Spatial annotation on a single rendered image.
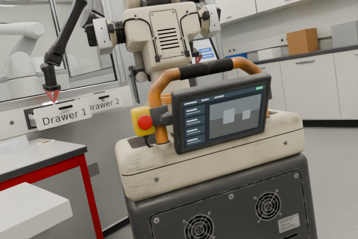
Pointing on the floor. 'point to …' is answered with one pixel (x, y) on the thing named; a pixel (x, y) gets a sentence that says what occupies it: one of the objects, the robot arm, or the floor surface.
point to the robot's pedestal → (31, 212)
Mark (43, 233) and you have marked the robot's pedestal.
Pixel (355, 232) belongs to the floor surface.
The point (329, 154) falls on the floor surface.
